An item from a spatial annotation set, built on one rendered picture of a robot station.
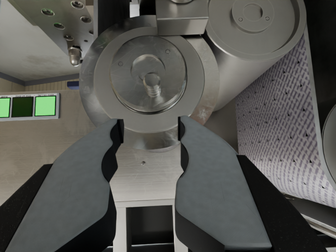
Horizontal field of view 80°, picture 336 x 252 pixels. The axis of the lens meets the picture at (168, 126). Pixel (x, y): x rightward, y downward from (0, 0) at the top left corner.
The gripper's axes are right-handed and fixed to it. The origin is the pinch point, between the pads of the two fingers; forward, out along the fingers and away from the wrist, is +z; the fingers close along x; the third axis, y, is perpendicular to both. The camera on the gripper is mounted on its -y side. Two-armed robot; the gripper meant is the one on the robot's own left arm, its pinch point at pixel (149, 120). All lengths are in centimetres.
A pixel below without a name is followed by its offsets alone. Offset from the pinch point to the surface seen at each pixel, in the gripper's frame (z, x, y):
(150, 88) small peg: 4.7, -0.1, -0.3
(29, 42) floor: 238, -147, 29
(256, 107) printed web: 20.8, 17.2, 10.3
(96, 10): 16.6, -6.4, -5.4
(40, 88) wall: 310, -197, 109
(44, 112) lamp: 38, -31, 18
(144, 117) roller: 7.1, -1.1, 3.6
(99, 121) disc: 7.2, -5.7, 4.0
